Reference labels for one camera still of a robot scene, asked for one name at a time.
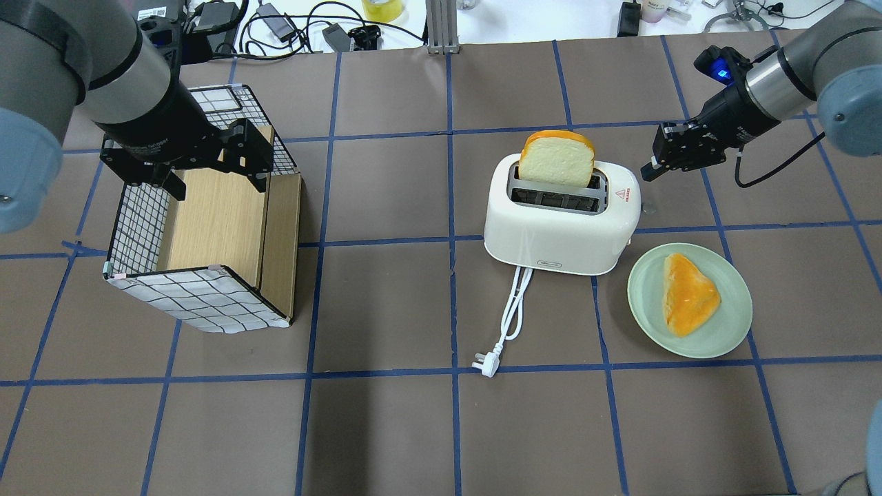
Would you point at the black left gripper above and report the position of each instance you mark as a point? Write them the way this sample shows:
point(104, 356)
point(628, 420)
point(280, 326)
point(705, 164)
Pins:
point(160, 129)

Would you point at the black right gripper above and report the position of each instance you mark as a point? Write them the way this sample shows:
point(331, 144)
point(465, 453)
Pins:
point(729, 115)

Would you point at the white two-slot toaster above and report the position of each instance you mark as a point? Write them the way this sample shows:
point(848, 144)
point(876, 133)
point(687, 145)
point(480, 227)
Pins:
point(561, 228)

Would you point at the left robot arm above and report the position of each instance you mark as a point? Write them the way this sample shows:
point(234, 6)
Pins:
point(124, 71)

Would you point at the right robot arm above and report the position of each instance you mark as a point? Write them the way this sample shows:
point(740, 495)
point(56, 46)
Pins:
point(835, 64)

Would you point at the bread slice in toaster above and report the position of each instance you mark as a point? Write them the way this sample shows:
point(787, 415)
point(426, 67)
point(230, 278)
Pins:
point(558, 157)

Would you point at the bread slice on plate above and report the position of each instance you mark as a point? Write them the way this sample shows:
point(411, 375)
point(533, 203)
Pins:
point(690, 297)

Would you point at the light green plate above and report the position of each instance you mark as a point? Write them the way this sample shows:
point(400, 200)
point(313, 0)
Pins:
point(722, 333)

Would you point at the grey power adapter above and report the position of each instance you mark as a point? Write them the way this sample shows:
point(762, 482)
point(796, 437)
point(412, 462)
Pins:
point(279, 25)

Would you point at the black power adapter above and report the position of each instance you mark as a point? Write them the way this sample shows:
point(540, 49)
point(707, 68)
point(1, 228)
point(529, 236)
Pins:
point(216, 17)

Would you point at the yellow tape roll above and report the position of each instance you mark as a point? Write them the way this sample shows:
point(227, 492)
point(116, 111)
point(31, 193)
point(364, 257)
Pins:
point(382, 11)

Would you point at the wire basket with wooden shelf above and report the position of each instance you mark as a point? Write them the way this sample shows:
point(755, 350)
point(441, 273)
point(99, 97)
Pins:
point(223, 259)

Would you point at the aluminium frame post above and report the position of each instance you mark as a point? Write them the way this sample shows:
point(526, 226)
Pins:
point(441, 24)

